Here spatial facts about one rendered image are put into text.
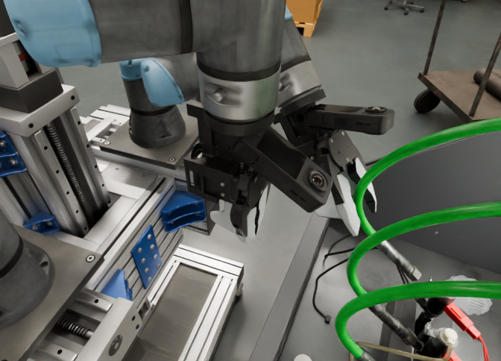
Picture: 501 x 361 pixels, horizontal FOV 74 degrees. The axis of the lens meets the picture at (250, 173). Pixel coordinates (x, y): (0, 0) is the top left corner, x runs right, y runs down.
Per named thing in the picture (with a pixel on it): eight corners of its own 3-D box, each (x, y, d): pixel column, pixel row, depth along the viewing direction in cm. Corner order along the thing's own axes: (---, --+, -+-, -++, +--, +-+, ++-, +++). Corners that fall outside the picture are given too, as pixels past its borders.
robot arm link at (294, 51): (267, 13, 54) (290, -20, 46) (294, 74, 55) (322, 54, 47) (225, 26, 52) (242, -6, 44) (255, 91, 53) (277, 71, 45)
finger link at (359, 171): (352, 205, 59) (324, 165, 56) (384, 198, 55) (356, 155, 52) (347, 218, 57) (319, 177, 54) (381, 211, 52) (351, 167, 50)
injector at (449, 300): (387, 329, 69) (425, 274, 55) (412, 339, 67) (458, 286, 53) (385, 341, 67) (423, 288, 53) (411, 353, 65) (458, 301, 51)
